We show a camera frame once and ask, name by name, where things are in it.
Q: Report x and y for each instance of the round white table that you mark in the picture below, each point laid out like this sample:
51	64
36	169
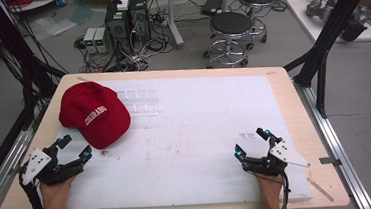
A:
36	2

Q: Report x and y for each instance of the clear acrylic organizer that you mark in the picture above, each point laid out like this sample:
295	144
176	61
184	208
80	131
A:
141	103

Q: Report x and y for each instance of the white box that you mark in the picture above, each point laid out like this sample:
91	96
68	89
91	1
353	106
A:
123	2

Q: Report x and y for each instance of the black flat laptop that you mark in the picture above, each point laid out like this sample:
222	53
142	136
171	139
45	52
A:
211	4

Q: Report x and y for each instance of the thin wooden stick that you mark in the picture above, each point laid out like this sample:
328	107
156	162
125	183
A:
320	189

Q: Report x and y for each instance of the person's right hand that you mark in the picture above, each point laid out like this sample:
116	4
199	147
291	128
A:
269	183

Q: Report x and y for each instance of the aluminium rail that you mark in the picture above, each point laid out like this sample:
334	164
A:
333	139
7	162

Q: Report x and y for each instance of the white floor board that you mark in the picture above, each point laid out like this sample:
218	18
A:
303	18

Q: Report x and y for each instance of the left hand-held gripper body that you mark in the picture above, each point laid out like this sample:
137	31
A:
39	162

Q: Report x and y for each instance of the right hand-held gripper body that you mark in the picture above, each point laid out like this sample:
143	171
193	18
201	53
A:
286	153

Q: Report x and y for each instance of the person's left hand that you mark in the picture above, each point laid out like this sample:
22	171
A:
55	193

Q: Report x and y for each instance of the white foam mat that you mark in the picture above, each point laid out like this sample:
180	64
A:
192	134

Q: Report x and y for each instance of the grey metal table leg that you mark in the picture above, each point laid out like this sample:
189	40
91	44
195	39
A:
173	18

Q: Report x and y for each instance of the black metal frame post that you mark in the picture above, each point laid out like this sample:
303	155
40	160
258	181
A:
334	22

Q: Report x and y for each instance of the red baseball cap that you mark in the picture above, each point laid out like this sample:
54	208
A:
88	108

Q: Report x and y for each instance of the black computer tower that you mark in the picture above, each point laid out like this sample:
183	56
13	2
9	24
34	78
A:
140	17
117	26

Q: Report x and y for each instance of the grey bench power supply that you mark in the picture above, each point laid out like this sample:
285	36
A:
89	40
102	40

